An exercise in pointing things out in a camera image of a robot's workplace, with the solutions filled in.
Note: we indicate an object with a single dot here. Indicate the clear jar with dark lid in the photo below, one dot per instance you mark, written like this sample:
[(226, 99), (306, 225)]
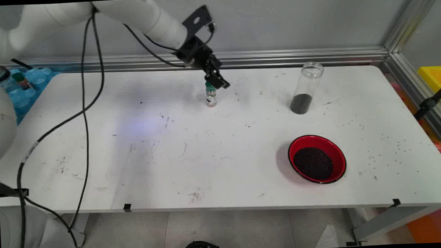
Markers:
[(4, 78)]

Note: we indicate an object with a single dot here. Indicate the small green-capped red-label bottle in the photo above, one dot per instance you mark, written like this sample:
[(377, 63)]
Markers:
[(21, 81)]

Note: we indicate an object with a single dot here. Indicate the black seed pile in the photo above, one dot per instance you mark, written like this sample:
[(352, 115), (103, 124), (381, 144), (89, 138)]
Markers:
[(313, 164)]

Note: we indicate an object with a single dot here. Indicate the black tape marker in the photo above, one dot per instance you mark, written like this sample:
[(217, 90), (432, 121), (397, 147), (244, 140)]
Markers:
[(396, 203), (127, 207)]

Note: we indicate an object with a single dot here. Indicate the black seeds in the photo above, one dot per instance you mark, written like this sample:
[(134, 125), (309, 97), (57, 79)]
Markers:
[(301, 104)]

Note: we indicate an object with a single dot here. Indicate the green-capped spice bottle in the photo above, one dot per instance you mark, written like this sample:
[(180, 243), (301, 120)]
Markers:
[(211, 96)]

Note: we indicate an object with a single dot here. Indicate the black pole with clamp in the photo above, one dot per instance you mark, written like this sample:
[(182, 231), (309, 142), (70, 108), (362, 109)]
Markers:
[(427, 105)]

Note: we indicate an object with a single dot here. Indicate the blue water bottle pack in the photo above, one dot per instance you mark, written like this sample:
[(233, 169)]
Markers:
[(32, 94)]

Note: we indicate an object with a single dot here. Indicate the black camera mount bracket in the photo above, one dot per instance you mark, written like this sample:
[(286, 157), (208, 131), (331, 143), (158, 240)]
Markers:
[(197, 24)]

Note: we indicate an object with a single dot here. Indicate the yellow moulded block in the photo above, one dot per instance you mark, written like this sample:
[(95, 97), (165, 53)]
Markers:
[(432, 78)]

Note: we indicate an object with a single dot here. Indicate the aluminium frame post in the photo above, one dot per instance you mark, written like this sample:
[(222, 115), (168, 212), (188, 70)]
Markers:
[(411, 20)]

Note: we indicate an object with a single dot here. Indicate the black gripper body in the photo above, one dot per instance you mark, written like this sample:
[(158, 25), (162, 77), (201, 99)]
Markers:
[(198, 53)]

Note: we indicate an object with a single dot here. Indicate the grey metal table leg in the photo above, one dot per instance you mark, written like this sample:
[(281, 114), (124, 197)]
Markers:
[(81, 226), (392, 220)]

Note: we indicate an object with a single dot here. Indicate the clear plastic jar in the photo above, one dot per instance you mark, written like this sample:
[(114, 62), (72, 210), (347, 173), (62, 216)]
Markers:
[(307, 84)]

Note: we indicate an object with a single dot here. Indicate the orange floor panel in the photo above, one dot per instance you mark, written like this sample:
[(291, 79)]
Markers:
[(429, 226)]

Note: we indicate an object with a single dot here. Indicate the thin black rod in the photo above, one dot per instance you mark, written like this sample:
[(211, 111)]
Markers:
[(22, 63)]

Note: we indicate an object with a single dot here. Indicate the black round floor object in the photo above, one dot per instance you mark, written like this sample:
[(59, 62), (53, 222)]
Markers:
[(202, 247)]

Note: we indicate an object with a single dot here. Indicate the aluminium frame rail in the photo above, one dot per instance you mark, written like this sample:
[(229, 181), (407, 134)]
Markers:
[(406, 80), (313, 56)]

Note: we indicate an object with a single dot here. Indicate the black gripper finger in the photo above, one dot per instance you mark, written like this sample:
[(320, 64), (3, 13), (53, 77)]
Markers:
[(214, 66), (219, 81)]

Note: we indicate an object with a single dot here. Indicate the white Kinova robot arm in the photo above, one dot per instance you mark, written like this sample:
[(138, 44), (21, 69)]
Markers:
[(158, 21)]

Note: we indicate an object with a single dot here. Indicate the red bowl with black rim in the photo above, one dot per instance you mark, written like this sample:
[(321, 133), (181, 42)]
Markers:
[(337, 154)]

